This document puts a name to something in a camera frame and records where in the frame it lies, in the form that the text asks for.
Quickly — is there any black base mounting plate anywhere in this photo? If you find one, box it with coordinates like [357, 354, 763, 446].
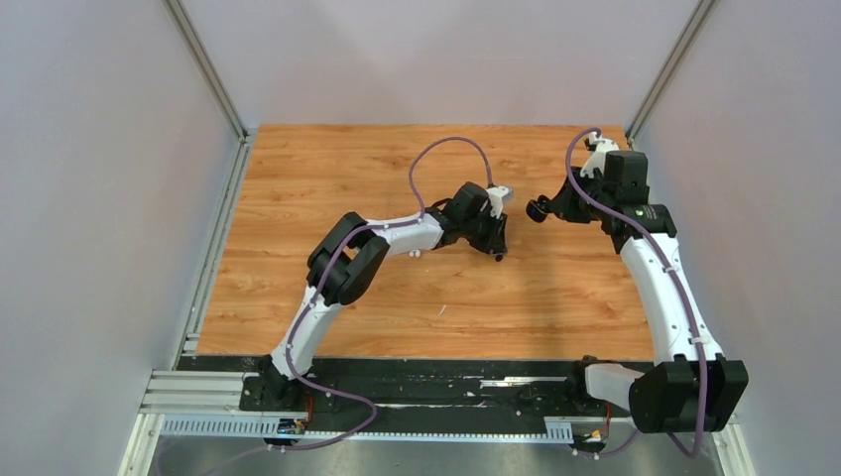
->
[178, 355, 627, 432]

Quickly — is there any black earbud charging case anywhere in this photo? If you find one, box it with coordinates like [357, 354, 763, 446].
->
[526, 199, 548, 223]

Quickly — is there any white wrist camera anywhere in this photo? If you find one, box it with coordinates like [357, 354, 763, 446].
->
[578, 132, 621, 179]
[486, 185, 514, 219]

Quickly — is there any left aluminium frame post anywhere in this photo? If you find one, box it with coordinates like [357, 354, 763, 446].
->
[163, 0, 249, 142]

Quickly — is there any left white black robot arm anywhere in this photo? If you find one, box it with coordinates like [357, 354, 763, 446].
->
[258, 181, 514, 410]

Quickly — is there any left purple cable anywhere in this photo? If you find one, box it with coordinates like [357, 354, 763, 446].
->
[266, 136, 495, 454]

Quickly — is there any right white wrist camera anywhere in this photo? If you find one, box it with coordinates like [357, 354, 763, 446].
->
[578, 132, 621, 179]

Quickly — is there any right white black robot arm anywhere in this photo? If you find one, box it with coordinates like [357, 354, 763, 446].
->
[527, 150, 749, 433]

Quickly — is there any aluminium frame post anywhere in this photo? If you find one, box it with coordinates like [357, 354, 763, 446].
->
[163, 0, 249, 142]
[625, 0, 718, 148]

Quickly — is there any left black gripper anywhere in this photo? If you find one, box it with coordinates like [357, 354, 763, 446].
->
[459, 203, 507, 254]

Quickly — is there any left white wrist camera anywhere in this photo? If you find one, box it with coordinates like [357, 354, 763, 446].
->
[486, 185, 514, 219]

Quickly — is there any grey slotted cable duct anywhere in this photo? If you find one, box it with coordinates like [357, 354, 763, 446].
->
[159, 416, 574, 444]

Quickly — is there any right aluminium frame post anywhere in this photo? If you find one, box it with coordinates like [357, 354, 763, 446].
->
[625, 0, 718, 148]

